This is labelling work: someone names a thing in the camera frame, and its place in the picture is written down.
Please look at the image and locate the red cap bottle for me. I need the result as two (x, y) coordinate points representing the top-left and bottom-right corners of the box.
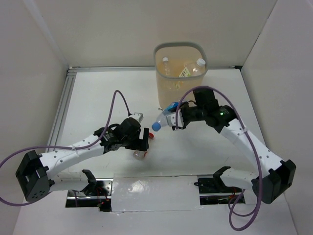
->
(133, 132), (154, 160)

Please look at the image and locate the blue label water bottle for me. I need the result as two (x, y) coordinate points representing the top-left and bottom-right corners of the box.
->
(152, 102), (179, 132)

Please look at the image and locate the beige label clear bottle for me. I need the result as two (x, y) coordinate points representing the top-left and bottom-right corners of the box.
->
(175, 58), (206, 90)

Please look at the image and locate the clear bottle white cap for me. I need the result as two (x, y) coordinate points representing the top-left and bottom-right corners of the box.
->
(162, 57), (172, 77)

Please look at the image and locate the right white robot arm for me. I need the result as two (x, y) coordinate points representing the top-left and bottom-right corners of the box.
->
(174, 86), (296, 204)

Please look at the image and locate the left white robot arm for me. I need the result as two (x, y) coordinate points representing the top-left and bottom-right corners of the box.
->
(16, 113), (149, 202)

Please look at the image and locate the beige plastic waste bin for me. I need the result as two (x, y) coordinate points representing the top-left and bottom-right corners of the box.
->
(154, 42), (208, 109)

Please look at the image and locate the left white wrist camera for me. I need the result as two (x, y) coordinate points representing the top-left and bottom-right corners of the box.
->
(129, 113), (143, 123)

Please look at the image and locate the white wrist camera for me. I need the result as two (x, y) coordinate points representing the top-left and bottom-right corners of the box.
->
(166, 110), (184, 130)
(129, 113), (143, 123)

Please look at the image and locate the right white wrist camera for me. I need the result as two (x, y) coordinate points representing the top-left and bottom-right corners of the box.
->
(166, 110), (184, 130)

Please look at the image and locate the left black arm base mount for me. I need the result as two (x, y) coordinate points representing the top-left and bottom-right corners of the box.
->
(65, 178), (113, 212)

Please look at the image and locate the aluminium frame rail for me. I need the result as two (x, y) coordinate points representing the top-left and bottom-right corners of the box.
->
(38, 66), (242, 178)

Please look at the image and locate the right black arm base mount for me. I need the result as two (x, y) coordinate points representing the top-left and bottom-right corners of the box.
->
(194, 176), (242, 206)

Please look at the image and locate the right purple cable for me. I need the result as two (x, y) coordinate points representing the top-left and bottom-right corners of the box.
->
(175, 85), (264, 231)

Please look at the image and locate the purple cable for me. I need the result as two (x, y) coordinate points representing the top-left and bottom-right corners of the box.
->
(175, 85), (264, 231)
(0, 90), (132, 208)

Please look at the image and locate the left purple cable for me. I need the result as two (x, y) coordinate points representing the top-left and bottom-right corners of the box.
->
(0, 90), (132, 208)

